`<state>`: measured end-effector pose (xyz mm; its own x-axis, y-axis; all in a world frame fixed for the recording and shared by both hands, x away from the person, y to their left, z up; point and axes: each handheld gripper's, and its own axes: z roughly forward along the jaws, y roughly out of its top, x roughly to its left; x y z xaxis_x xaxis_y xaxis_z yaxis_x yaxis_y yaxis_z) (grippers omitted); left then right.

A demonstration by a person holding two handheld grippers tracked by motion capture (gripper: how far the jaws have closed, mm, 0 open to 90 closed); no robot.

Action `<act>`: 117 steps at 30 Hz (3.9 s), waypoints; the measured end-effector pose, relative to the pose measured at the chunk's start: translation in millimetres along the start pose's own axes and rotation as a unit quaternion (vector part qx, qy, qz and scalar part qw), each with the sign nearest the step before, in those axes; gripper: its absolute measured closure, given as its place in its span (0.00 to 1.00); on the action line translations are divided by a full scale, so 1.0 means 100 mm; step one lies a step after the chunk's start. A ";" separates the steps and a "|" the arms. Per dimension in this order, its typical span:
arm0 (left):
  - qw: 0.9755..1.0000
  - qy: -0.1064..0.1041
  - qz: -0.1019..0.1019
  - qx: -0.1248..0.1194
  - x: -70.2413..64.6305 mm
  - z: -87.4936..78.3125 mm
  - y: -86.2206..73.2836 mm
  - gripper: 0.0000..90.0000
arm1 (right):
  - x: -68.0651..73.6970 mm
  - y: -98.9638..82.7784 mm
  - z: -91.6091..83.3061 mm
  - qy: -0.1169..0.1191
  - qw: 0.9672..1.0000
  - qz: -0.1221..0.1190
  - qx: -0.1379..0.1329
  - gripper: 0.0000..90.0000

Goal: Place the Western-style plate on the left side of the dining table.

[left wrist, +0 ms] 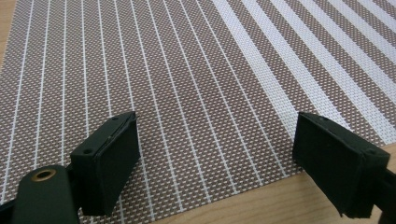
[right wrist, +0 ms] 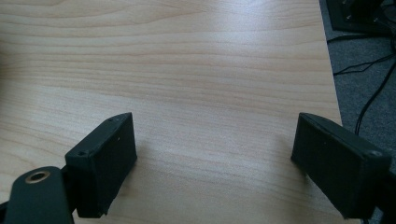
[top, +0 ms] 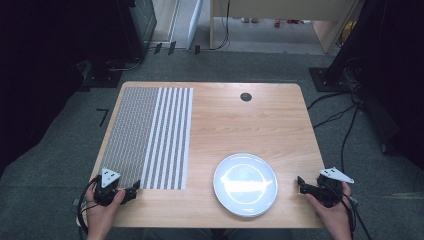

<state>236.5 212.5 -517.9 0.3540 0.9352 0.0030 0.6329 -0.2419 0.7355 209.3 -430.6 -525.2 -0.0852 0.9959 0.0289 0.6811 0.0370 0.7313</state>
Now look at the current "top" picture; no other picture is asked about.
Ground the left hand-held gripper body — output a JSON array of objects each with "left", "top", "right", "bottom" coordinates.
[{"left": 94, "top": 168, "right": 123, "bottom": 207}]

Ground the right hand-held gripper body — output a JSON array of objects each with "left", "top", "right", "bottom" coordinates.
[{"left": 314, "top": 167, "right": 355, "bottom": 208}]

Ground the white round plate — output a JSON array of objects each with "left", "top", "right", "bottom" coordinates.
[{"left": 212, "top": 152, "right": 279, "bottom": 219}]

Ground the person's right hand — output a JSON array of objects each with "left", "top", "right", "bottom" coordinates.
[{"left": 304, "top": 182, "right": 353, "bottom": 233}]

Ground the person's left hand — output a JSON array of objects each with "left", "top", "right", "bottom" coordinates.
[{"left": 85, "top": 189, "right": 126, "bottom": 235}]

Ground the grey white striped placemat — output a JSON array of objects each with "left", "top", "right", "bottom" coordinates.
[{"left": 99, "top": 86, "right": 195, "bottom": 191}]

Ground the black flat floor base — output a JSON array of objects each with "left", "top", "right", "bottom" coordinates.
[{"left": 77, "top": 59, "right": 125, "bottom": 90}]

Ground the yellow object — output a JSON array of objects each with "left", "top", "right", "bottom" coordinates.
[{"left": 341, "top": 20, "right": 358, "bottom": 46}]

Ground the black cabinet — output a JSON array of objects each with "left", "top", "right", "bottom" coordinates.
[{"left": 114, "top": 0, "right": 158, "bottom": 62}]

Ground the white leaning board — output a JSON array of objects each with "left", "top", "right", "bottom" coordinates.
[{"left": 185, "top": 0, "right": 205, "bottom": 51}]

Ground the light wooden desk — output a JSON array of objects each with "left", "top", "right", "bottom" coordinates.
[{"left": 209, "top": 0, "right": 365, "bottom": 55}]

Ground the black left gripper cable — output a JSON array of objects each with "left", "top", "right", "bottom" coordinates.
[{"left": 76, "top": 175, "right": 101, "bottom": 235}]

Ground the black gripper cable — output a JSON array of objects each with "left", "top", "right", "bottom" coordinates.
[
  {"left": 340, "top": 193, "right": 374, "bottom": 240},
  {"left": 76, "top": 175, "right": 101, "bottom": 235}
]

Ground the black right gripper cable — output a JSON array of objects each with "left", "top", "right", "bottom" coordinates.
[{"left": 340, "top": 193, "right": 374, "bottom": 240}]

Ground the black floor cable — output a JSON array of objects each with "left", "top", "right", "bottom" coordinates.
[
  {"left": 312, "top": 103, "right": 358, "bottom": 130},
  {"left": 306, "top": 91, "right": 349, "bottom": 111}
]

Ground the black stand base plate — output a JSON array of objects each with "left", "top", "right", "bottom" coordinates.
[{"left": 308, "top": 66, "right": 363, "bottom": 93}]

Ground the black hanging cable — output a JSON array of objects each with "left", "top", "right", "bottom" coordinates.
[{"left": 210, "top": 0, "right": 232, "bottom": 52}]

